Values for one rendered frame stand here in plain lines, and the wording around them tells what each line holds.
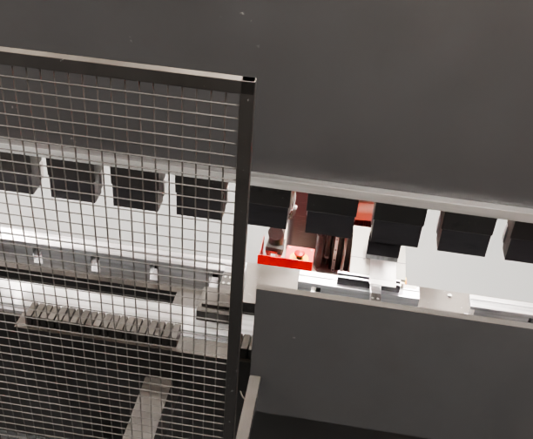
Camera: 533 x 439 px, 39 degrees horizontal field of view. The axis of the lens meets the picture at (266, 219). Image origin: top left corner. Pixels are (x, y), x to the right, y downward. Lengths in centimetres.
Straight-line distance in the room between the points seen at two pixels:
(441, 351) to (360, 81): 69
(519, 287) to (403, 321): 241
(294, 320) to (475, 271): 247
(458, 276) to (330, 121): 241
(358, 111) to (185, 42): 45
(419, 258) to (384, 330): 238
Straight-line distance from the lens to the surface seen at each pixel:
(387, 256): 239
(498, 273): 430
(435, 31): 181
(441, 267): 423
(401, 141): 192
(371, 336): 191
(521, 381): 203
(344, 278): 244
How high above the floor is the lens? 255
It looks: 36 degrees down
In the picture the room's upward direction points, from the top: 5 degrees clockwise
